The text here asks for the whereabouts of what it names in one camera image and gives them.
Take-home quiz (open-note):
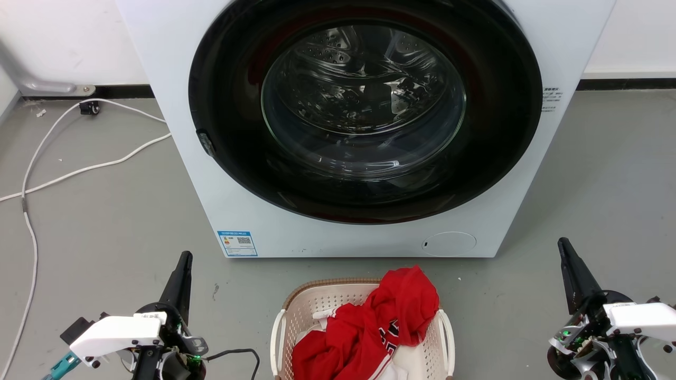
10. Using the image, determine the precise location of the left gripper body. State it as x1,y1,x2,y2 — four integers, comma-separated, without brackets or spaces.
69,302,209,380

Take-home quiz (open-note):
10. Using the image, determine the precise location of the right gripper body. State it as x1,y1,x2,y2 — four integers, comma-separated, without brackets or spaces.
547,290,676,380

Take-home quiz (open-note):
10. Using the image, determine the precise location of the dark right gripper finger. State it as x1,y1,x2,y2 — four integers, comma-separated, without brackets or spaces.
558,237,604,316

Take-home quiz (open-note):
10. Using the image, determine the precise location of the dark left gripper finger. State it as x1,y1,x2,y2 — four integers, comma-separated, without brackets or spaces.
158,251,194,324

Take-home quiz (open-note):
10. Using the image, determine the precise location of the cream plastic laundry basket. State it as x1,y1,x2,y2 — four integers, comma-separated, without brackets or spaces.
270,278,456,380

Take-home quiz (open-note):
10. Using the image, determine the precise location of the teal plastic connector piece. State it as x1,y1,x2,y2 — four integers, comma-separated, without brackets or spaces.
41,351,82,380

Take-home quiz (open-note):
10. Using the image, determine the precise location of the blue energy label sticker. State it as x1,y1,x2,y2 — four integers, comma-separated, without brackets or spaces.
217,230,258,258

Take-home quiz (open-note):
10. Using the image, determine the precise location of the white front-load washing machine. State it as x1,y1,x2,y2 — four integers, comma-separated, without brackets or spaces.
115,0,617,259

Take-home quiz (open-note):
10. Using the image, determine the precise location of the round white filter cover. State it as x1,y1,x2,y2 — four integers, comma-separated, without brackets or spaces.
421,231,477,258

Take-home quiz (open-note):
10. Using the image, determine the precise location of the round black washer door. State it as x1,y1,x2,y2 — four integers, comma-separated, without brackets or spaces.
188,0,543,225

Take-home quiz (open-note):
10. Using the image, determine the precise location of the small printed text label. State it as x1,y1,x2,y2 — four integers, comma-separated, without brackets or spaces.
541,87,561,113

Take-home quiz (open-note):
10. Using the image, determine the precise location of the red jersey garment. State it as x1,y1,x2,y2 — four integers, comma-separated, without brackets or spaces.
292,265,440,380

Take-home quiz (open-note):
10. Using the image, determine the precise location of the steel washer drum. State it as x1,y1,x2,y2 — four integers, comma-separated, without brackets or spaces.
262,24,467,181

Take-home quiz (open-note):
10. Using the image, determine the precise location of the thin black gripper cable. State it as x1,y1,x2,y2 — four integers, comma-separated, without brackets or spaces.
203,348,261,380

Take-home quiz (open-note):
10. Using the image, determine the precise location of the thin white floor cable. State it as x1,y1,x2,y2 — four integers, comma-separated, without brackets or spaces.
0,98,167,370

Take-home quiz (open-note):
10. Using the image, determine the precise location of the grey door latch handle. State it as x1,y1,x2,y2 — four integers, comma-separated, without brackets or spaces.
196,129,216,157

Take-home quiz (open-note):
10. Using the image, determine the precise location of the thick white power cable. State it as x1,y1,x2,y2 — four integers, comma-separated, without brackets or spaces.
0,133,173,203

